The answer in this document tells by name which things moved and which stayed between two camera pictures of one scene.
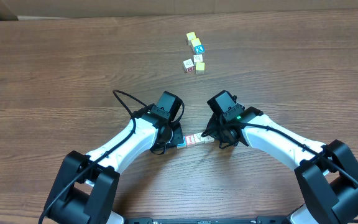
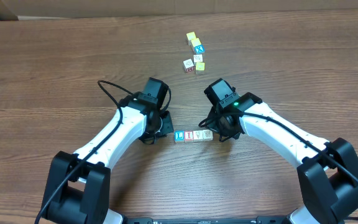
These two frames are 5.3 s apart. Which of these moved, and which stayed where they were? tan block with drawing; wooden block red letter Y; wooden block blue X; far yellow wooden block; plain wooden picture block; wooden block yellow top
Moved: tan block with drawing; wooden block red letter Y
Stayed: far yellow wooden block; plain wooden picture block; wooden block blue X; wooden block yellow top
